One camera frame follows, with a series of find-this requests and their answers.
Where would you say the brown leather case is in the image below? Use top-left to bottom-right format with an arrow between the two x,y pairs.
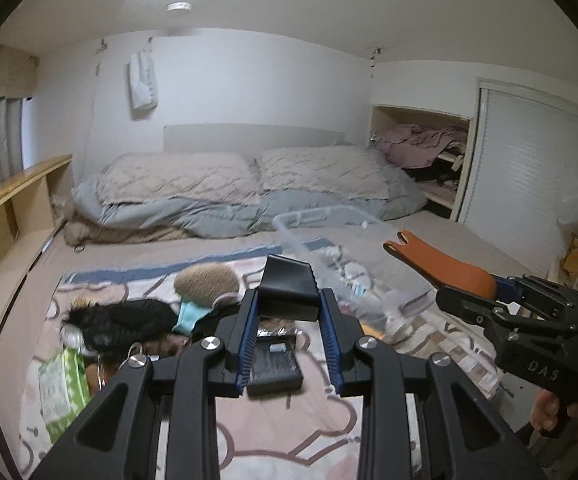
382,229 -> 498,302

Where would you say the wall niche shelf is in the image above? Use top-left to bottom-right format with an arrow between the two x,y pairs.
368,104 -> 472,222

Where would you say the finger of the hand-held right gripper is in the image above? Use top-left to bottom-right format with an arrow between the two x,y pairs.
493,274 -> 578,322
436,284 -> 578,342

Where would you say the yellow bag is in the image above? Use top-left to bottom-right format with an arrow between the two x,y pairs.
563,234 -> 578,287

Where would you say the white slatted closet door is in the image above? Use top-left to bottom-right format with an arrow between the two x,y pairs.
456,76 -> 578,282

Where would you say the grey quilted pillow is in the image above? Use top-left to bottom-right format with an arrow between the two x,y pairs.
96,152 -> 262,207
254,146 -> 395,202

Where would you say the grey duvet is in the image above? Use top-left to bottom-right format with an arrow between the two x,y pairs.
66,162 -> 427,247

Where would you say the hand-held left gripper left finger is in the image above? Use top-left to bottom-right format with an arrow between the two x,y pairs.
31,287 -> 260,480

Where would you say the teal face mask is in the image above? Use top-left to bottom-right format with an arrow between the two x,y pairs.
170,299 -> 221,337

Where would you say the white hanging cloth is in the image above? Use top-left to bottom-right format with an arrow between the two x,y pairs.
128,49 -> 160,112

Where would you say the small black adapter block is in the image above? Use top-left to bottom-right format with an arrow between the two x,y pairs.
258,254 -> 321,323

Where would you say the green dotted pouch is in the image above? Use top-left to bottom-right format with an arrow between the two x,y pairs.
38,346 -> 93,442

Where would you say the beige plush toy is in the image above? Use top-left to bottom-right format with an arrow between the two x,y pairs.
173,263 -> 241,309

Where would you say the clear plastic bin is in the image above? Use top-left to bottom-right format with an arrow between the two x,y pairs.
273,204 -> 436,322

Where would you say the person's right hand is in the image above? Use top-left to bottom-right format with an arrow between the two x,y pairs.
530,390 -> 578,435

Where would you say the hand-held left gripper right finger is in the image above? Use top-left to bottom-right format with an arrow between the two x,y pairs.
319,287 -> 545,480

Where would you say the black feathery fur piece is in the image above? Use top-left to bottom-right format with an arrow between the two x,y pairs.
63,296 -> 181,357

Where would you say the pile of pink clothes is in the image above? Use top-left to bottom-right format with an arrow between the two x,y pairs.
372,124 -> 470,170

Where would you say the wooden bedside shelf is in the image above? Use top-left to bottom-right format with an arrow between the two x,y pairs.
0,154 -> 76,346

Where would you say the black cardboard box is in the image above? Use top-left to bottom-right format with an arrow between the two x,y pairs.
245,331 -> 306,399

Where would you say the white headboard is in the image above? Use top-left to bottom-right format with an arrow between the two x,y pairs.
163,124 -> 346,153

